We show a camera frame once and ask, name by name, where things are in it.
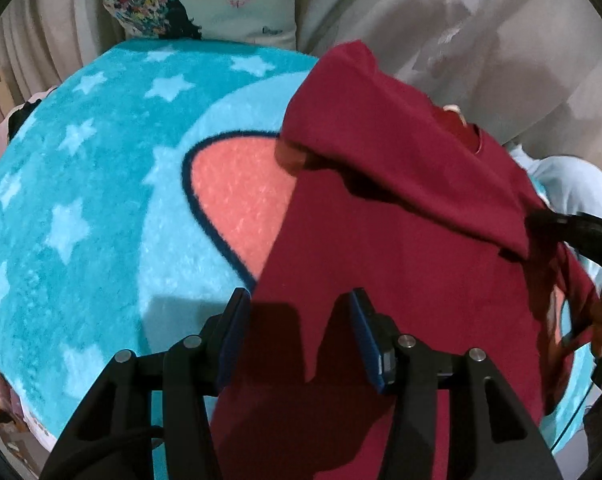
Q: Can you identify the dark red small garment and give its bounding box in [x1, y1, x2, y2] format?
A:
[212, 42, 597, 479]

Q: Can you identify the black clothing on chair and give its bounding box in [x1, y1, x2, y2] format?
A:
[7, 99, 40, 142]

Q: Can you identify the turquoise star blanket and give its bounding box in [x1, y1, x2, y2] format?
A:
[0, 37, 595, 480]

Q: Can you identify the cardboard box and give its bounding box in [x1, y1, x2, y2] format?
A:
[0, 67, 16, 116]

